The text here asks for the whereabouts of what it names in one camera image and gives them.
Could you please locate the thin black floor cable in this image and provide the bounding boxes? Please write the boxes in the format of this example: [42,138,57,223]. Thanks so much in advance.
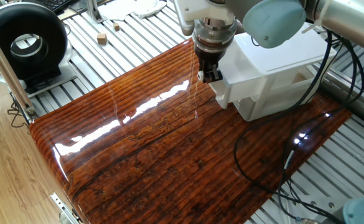
[7,93,30,129]

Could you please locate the metal table edge bracket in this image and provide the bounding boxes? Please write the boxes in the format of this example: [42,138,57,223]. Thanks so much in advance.
[50,192,83,224]

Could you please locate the white cloth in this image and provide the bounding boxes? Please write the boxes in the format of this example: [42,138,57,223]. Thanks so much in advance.
[98,0,167,22]

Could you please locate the slanted aluminium frame post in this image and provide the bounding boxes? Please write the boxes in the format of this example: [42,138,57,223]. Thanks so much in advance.
[0,20,39,124]

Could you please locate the black keyboard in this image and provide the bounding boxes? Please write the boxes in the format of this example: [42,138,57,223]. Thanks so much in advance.
[29,0,77,14]

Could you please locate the small aluminium upright bracket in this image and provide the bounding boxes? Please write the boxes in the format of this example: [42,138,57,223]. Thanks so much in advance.
[86,0,105,24]

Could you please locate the white printed wrist mount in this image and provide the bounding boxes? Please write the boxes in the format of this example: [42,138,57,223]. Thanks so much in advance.
[174,0,237,37]

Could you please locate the metal cable connector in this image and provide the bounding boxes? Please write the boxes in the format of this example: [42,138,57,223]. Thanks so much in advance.
[296,217,321,224]

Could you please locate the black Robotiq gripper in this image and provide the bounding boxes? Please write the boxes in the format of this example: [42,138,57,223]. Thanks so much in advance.
[195,46,228,84]

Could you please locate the white drawer with white knob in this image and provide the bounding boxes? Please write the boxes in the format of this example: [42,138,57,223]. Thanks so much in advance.
[208,42,268,110]

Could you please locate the white plastic drawer cabinet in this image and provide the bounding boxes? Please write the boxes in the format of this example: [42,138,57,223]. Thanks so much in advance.
[233,21,338,123]

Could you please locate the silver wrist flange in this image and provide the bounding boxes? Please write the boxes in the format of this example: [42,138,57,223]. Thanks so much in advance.
[192,18,238,54]

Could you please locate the black ring light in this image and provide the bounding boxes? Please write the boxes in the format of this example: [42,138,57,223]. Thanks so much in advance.
[0,2,78,94]

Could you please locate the glossy wood grain mat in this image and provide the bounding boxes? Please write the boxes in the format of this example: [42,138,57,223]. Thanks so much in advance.
[29,37,353,224]

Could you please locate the thick black cable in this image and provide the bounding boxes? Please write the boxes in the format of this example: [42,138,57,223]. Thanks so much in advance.
[276,34,364,222]
[233,29,346,224]

